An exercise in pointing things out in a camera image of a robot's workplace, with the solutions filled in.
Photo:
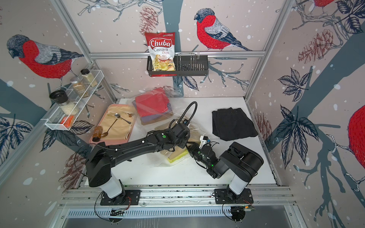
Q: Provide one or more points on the tan garment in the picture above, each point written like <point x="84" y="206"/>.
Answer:
<point x="195" y="133"/>

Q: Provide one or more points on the clear plastic vacuum bag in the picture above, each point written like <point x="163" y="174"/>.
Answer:
<point x="180" y="111"/>

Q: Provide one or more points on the black lid spice jar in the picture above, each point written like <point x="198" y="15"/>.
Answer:
<point x="68" y="108"/>

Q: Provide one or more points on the black wire basket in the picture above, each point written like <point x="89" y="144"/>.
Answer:
<point x="192" y="65"/>

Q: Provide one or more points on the black trousers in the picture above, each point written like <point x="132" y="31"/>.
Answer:
<point x="232" y="124"/>

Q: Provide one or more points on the white wire shelf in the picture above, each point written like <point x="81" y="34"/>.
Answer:
<point x="53" y="121"/>

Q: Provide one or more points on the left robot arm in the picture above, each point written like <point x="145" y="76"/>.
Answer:
<point x="103" y="158"/>

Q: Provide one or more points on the red folded garment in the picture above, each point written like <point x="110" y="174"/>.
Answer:
<point x="153" y="102"/>

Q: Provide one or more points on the metal spoon on tray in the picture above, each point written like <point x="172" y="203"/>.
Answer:
<point x="118" y="116"/>

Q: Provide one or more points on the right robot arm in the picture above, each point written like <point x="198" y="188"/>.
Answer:
<point x="242" y="161"/>

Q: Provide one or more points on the spice jar middle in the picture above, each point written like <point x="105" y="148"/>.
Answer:
<point x="79" y="87"/>

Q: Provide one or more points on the spice jar rear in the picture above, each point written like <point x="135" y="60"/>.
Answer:
<point x="89" y="77"/>

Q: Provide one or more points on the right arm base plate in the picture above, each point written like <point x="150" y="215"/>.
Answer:
<point x="226" y="196"/>

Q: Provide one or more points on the yellow green garment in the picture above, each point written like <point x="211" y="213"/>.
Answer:
<point x="181" y="155"/>

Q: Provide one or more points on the brown spoon on tray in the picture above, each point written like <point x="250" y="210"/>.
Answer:
<point x="106" y="133"/>

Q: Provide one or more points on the Chuba cassava chips bag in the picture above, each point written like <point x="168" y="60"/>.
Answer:
<point x="161" y="48"/>

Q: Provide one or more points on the pink tray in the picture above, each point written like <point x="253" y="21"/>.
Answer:
<point x="112" y="125"/>

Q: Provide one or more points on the small orange box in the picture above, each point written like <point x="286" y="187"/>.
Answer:
<point x="67" y="121"/>

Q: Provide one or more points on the tan cloth on tray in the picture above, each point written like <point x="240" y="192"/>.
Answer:
<point x="117" y="124"/>

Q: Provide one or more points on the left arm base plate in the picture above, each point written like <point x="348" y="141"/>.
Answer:
<point x="127" y="198"/>

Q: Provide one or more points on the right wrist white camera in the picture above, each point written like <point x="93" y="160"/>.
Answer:
<point x="203" y="141"/>

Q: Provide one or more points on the amber bottle on tray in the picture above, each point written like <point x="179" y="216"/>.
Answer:
<point x="96" y="136"/>

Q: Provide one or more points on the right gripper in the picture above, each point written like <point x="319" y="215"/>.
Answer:
<point x="193" y="149"/>

